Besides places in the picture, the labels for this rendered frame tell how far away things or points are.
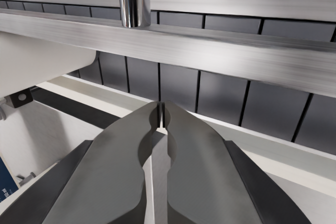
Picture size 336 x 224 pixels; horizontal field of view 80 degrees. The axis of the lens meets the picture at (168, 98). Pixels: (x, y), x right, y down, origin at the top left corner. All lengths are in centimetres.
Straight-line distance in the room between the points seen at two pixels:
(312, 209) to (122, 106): 23
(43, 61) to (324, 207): 30
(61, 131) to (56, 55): 21
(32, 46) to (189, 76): 12
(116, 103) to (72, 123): 17
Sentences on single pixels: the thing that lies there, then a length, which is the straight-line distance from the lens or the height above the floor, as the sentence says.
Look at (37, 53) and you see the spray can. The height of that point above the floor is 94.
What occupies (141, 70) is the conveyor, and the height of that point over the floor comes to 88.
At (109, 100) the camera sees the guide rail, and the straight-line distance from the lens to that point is 19.
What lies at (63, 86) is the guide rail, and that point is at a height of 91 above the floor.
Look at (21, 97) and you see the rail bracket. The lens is 37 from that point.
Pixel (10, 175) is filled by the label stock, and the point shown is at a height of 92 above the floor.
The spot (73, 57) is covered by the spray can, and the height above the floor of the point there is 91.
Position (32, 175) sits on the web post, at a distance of 67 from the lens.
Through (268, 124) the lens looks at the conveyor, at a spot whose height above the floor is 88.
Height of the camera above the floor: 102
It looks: 49 degrees down
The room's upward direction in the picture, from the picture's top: 130 degrees counter-clockwise
